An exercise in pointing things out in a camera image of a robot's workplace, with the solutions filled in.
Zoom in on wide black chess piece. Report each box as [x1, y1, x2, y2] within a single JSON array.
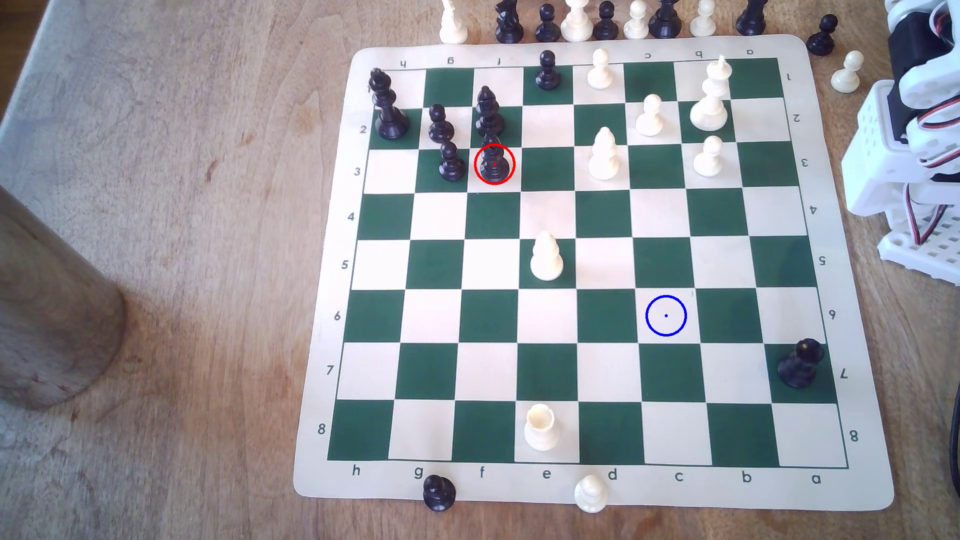
[[648, 0, 684, 40], [735, 0, 769, 38]]

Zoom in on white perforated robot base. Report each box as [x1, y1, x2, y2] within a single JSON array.
[[876, 206, 960, 287]]

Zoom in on white queen chess piece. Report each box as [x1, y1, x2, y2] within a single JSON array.
[[689, 54, 733, 133]]

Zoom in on black camera cable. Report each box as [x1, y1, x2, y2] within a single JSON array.
[[948, 388, 960, 502]]

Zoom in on black pawn chess piece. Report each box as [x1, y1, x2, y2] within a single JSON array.
[[421, 474, 458, 514], [592, 1, 621, 42], [534, 50, 563, 92], [438, 141, 467, 183], [479, 136, 512, 184], [805, 14, 840, 57], [534, 3, 563, 44], [427, 104, 456, 145]]

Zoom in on white pawn chess piece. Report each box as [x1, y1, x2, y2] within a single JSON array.
[[635, 93, 666, 138], [585, 48, 614, 90], [622, 0, 651, 41], [689, 0, 718, 39], [830, 50, 866, 95], [573, 474, 610, 515], [693, 135, 726, 179]]

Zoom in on white bishop chess piece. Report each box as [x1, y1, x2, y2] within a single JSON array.
[[587, 126, 623, 182], [529, 231, 566, 283]]

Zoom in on red black white servo wires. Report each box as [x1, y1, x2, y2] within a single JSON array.
[[903, 182, 951, 249]]

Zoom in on black knight chess piece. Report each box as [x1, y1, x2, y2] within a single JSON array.
[[776, 338, 825, 390], [494, 0, 525, 45]]

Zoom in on green and white chess mat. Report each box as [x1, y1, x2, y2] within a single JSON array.
[[292, 33, 896, 513]]

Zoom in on tall white chess piece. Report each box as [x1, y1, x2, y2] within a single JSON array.
[[438, 0, 470, 45]]

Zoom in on black king chess piece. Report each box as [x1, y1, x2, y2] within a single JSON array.
[[370, 67, 412, 141]]

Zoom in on round wooden post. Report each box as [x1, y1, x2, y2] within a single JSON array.
[[0, 183, 128, 412]]

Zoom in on white rook chess piece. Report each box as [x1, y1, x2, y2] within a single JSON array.
[[523, 402, 563, 453]]

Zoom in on black bishop chess piece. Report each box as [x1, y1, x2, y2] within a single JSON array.
[[474, 85, 507, 138]]

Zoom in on wide white chess piece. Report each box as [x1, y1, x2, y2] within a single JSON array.
[[560, 0, 596, 43]]

